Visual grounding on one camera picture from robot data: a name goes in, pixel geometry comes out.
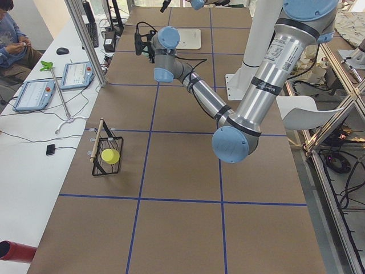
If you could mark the cream rabbit tray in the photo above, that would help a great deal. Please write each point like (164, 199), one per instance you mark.
(190, 39)

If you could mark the metal reacher grabber tool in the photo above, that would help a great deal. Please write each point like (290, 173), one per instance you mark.
(48, 66)

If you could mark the red cylinder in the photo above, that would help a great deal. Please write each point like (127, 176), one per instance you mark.
(16, 252)

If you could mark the yellow plastic cup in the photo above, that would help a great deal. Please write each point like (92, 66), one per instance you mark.
(110, 156)

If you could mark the black wire cup rack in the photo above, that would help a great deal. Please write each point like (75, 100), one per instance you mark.
(104, 139)

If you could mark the small black device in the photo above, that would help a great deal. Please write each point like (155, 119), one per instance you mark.
(50, 149)

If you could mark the seated person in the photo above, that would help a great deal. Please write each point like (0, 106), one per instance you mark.
(18, 57)

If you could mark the teach pendant tablet far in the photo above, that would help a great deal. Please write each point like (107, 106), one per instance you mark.
(77, 75)

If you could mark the teach pendant tablet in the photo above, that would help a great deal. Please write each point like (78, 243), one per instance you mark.
(34, 95)
(77, 75)

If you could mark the black computer mouse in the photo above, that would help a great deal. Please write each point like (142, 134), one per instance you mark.
(62, 51)

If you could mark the white chair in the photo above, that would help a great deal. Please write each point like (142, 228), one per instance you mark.
(301, 113)

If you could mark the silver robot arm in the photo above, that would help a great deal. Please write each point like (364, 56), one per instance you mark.
(280, 32)
(197, 4)

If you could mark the teach pendant tablet near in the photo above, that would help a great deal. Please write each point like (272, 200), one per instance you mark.
(34, 95)

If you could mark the black keyboard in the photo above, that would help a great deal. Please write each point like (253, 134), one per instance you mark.
(92, 30)

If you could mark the black labelled box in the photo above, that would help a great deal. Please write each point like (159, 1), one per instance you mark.
(109, 41)

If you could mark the light green plastic cup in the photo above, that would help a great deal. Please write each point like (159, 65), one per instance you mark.
(145, 52)

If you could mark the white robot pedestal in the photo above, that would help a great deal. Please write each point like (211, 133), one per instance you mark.
(261, 32)

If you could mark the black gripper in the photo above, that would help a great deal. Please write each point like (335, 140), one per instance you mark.
(151, 55)

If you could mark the aluminium frame post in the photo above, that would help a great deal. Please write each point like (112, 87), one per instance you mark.
(76, 16)

